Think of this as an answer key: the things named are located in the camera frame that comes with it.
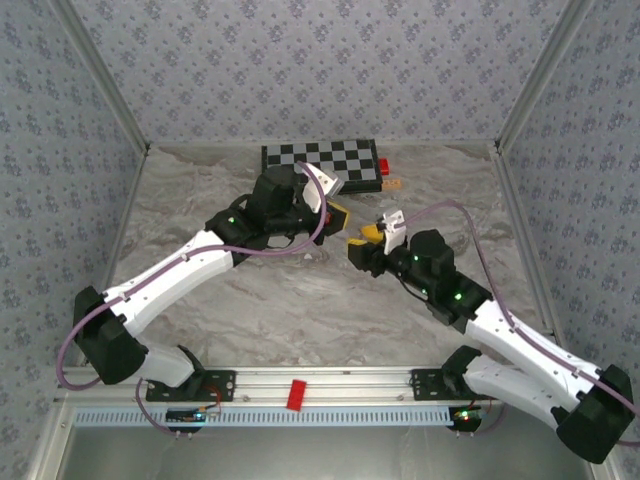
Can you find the orange wooden block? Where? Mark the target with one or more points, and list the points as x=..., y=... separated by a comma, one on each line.
x=392, y=184

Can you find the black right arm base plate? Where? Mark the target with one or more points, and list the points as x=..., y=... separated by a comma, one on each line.
x=425, y=385

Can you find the grey metal panel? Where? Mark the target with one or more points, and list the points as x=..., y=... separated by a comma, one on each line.
x=320, y=455

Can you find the aluminium side rail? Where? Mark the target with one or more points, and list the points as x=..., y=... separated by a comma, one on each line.
x=521, y=225

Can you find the red rectangular brick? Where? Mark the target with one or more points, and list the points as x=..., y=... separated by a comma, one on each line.
x=297, y=395

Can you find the left circuit board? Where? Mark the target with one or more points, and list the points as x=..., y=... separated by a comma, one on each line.
x=185, y=416

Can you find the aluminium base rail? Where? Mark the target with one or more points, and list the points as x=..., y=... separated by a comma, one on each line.
x=350, y=385

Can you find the circuit board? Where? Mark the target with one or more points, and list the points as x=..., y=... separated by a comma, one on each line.
x=185, y=416
x=467, y=415

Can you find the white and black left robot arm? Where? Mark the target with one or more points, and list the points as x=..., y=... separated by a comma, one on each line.
x=165, y=282

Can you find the black grey checkerboard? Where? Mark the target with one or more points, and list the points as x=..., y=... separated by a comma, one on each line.
x=350, y=160

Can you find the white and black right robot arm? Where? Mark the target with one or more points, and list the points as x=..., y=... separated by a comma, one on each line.
x=525, y=350

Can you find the aluminium frame post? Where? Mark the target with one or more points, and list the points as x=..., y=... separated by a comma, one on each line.
x=50, y=440
x=541, y=75
x=106, y=75

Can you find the small red block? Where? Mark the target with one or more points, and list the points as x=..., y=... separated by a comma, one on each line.
x=384, y=166

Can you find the right circuit board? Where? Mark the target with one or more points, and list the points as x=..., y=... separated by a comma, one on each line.
x=467, y=415

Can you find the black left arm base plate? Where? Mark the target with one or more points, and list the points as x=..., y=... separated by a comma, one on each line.
x=220, y=385

